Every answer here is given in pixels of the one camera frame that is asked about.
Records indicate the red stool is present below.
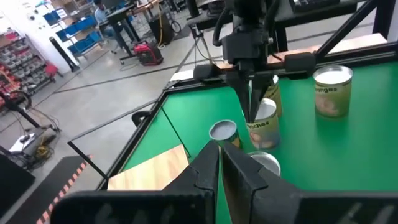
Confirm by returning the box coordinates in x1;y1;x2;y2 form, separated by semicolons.
44;63;64;79

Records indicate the black leaning bar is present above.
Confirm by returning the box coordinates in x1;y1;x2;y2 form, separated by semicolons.
49;36;80;73

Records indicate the blue storage bin shelf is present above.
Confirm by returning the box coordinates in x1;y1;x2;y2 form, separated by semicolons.
42;8;105;62

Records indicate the yellow cable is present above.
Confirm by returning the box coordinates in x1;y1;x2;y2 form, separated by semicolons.
156;0;166;50

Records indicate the black aluminium table frame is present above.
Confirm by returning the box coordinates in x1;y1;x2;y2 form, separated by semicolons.
96;40;398;191

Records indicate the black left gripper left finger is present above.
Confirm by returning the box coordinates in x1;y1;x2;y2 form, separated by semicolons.
50;140;220;224

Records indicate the grey device with cables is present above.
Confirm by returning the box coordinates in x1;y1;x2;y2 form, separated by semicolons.
8;132;58;164

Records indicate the pineapple label tin can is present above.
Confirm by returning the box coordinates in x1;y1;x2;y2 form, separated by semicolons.
263;74;284;118
248;151;282;177

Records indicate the black desk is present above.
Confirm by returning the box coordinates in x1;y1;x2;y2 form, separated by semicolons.
104;0;162;62

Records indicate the wooden shelf with black frame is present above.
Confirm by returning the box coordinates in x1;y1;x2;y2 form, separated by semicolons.
67;99;191;192

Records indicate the red portable generator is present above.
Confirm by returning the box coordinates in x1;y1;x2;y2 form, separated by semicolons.
132;41;164;67

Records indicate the black boom stand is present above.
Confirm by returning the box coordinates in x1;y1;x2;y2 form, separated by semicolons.
174;0;216;74

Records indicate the black table handle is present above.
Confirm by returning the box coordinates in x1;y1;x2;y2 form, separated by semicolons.
131;110;152;127

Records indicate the oranges label tin can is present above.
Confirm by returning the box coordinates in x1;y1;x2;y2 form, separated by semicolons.
313;64;354;119

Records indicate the short green fruit can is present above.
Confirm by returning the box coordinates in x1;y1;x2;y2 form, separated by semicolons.
208;119;243;149

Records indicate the small parts bin rack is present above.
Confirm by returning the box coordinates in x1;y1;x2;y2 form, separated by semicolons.
0;28;58;105

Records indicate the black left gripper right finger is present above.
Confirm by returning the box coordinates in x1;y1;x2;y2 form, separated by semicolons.
220;141;398;224

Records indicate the black floor mat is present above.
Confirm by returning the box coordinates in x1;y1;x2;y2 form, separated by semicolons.
0;153;36;219

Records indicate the black keyboard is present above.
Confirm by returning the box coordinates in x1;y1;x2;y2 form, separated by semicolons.
288;0;341;14

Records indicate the black vertical frame post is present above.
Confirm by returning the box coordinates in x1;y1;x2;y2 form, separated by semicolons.
371;0;398;43

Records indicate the black diagonal frame brace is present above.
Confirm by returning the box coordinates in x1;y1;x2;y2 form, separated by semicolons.
314;0;379;60

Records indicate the dark grey keyboard desk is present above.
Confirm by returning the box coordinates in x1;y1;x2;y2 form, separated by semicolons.
273;0;373;52

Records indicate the black equipment box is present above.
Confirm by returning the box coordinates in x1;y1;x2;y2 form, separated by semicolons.
147;11;175;47

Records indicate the person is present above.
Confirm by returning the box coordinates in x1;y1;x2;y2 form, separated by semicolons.
92;0;116;39

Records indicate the peaches label tin can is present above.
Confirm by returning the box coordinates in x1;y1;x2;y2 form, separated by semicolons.
245;97;282;151

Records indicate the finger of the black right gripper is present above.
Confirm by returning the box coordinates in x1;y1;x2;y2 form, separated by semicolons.
226;73;252;123
250;73;275;123

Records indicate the black floor stand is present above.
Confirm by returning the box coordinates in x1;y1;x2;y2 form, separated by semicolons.
0;89;62;133

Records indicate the black mat orange-striped edge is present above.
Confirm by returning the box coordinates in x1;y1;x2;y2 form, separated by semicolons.
4;154;95;224

